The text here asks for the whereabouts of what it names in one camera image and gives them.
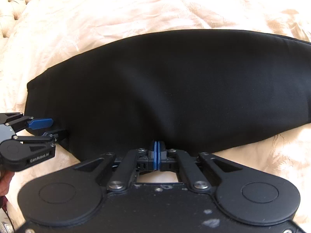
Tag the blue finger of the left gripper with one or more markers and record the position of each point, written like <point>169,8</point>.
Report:
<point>57,135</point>
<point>41,123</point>

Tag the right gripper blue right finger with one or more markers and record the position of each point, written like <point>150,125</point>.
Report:
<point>167,160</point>

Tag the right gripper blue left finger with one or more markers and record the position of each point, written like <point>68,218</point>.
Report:
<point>148,158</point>

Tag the black pants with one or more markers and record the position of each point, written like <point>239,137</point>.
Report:
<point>196,90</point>

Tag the person left hand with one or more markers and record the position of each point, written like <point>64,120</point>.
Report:
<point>6,178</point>

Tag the cream embroidered bedspread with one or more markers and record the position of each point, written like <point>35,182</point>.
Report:
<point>51,31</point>

